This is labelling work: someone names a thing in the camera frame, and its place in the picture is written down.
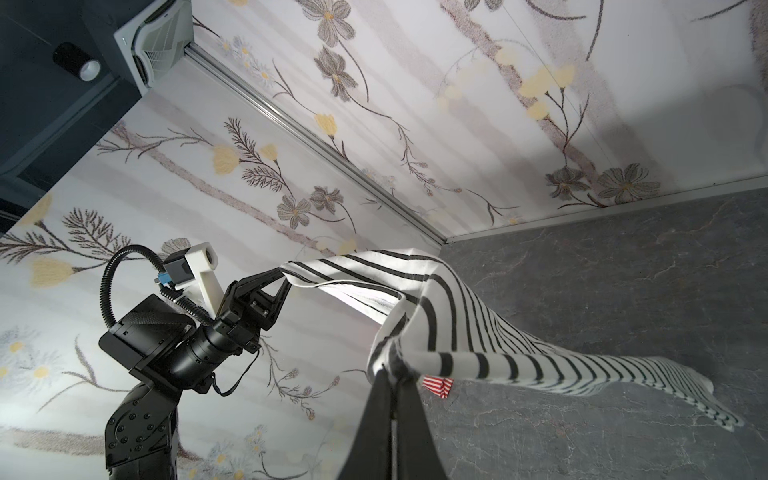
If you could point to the red white striped tank top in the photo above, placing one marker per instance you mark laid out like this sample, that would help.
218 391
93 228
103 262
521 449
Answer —
439 386

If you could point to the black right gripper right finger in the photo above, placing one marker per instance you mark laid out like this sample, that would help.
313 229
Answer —
416 454

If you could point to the black white striped tank top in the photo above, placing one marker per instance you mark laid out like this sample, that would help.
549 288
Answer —
433 325

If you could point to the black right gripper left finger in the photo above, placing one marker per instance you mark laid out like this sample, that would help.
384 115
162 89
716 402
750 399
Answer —
370 456

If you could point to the white ceiling vent unit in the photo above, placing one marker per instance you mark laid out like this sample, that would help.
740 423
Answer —
140 40

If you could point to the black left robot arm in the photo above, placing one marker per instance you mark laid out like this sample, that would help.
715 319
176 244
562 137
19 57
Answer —
169 353

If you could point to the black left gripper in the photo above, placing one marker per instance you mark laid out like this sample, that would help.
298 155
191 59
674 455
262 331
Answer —
237 329

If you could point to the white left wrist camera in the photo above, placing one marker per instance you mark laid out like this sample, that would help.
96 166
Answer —
192 271

